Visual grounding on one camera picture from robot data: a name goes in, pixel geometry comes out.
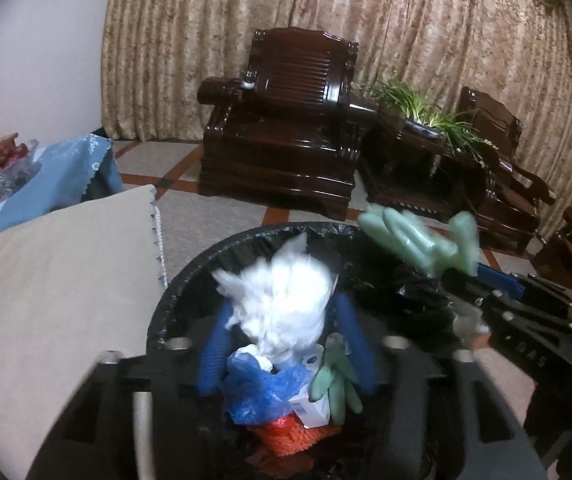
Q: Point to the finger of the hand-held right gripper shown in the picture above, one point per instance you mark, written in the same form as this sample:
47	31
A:
501	280
496	305

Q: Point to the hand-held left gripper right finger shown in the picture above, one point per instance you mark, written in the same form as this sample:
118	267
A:
358	340

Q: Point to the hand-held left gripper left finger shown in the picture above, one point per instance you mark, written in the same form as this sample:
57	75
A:
213	355

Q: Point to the green rubber glove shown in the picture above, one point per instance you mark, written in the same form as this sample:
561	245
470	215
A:
416	245
333	385

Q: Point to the bin with black liner bag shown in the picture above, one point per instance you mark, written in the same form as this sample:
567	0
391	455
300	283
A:
191	280

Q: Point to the white tissue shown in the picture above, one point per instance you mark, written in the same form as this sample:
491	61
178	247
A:
281	300

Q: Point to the red plastic bag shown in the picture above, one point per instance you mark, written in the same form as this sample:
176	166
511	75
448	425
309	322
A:
291	435

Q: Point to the blue plastic bag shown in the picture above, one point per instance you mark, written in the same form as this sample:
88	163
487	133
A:
256	390

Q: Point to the dark wooden chair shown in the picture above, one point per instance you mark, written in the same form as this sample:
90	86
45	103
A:
566	255

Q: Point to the small white carton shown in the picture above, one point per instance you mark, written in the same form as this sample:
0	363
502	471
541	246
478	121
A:
311	410

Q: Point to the dark wooden armchair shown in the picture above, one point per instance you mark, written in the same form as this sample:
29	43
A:
506	180
286	125

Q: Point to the dark wooden side table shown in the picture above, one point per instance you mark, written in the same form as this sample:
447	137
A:
406	170

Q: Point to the green potted plant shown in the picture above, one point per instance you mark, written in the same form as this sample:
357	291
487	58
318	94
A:
426	110

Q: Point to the blue tablecloth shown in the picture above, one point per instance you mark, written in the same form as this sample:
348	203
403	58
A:
71	170

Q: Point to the glass fruit bowl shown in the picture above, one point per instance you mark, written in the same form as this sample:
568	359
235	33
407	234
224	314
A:
11	177

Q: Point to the beige patterned curtain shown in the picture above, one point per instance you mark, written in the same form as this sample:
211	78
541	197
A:
191	35

